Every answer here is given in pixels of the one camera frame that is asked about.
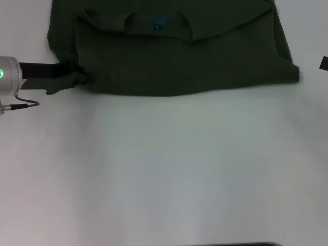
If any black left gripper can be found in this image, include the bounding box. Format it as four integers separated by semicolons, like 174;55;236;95
18;58;95;96

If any dark green t-shirt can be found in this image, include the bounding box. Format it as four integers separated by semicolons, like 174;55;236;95
47;0;301;98

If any dark flat panel edge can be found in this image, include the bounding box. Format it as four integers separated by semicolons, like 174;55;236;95
176;241;279;246

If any left arm cable plug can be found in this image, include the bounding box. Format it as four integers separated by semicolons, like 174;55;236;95
0;94;41;116

